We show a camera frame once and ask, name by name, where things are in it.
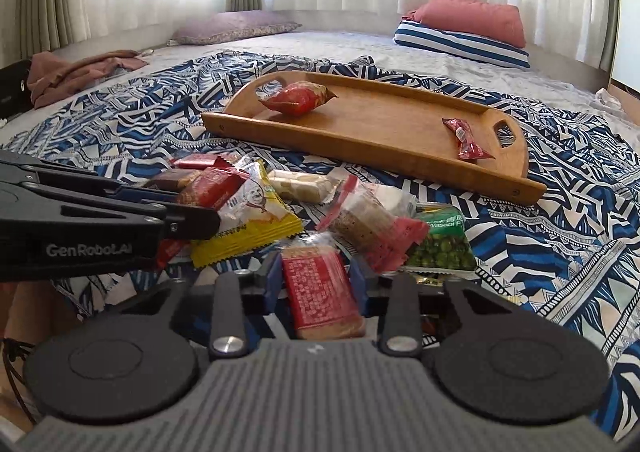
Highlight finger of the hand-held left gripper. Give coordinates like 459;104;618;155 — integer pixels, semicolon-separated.
0;149;176;207
161;205;221;241

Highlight red cracker packet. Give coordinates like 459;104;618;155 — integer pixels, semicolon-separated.
280;245;367;339

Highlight clear red-edged cracker packet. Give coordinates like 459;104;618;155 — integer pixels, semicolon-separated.
315;176;431;274

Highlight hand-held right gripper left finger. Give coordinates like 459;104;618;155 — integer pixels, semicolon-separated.
127;252;283;358

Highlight pink pillow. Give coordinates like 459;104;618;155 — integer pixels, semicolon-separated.
404;0;527;49

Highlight purple pillow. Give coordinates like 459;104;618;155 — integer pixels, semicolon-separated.
170;10;303;46

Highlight gold snack packet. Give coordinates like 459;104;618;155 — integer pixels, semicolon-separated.
409;271;453;285

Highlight black cable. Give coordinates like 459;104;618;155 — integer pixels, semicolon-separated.
0;337;36;428

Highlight black object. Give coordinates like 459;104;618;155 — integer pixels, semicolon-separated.
0;59;34;121

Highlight wooden tray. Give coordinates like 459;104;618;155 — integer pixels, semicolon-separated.
200;71;548;207

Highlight yellow snack packet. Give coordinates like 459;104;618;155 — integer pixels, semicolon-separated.
190;159;304;269

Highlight blue patterned blanket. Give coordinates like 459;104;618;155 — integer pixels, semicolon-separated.
10;50;640;439

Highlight white wardrobe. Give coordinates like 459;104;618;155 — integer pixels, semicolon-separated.
609;0;640;89

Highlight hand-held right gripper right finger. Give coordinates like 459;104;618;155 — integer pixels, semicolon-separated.
349;257;506;357

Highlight dark red snack packet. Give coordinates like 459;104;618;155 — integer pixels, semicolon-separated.
177;167;251;211

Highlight white nougat packet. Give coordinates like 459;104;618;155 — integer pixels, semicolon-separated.
267;169;342;204

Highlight flat red snack packet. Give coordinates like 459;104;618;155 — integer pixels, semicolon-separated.
170;152;234;171

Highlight white crumpled plastic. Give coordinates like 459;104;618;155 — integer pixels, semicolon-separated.
594;87;624;112

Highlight blue white striped pillow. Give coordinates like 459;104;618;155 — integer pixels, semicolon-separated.
393;20;531;70

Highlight brown pink cloth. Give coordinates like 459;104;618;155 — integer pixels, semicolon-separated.
26;50;150;109

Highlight green peas packet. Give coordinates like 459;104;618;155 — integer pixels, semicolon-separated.
404;205;479;274

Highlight white snack packet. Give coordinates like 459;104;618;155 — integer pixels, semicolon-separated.
374;182;419;214

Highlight puffed red snack packet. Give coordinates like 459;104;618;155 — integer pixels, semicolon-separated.
258;81;339;118

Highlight small red candy packet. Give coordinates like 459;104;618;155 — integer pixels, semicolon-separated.
442;117;496;161

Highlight brown chocolate snack packet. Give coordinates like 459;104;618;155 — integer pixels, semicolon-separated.
145;168;202;193

